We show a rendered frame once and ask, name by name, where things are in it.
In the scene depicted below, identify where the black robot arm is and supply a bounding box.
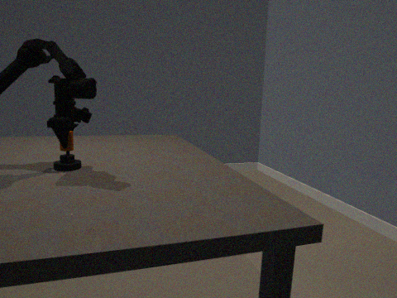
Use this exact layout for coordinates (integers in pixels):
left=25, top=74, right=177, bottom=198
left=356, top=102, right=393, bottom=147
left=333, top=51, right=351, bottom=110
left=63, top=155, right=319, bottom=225
left=0, top=39, right=97, bottom=123

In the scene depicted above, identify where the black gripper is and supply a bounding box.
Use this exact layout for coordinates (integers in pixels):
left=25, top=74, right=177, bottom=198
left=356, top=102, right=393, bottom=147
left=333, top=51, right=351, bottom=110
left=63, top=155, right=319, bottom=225
left=47, top=98, right=81, bottom=148

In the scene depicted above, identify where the orange cylinder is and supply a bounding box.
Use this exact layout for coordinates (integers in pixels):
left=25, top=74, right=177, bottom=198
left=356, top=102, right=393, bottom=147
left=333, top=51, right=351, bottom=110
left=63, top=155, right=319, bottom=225
left=60, top=131, right=74, bottom=151

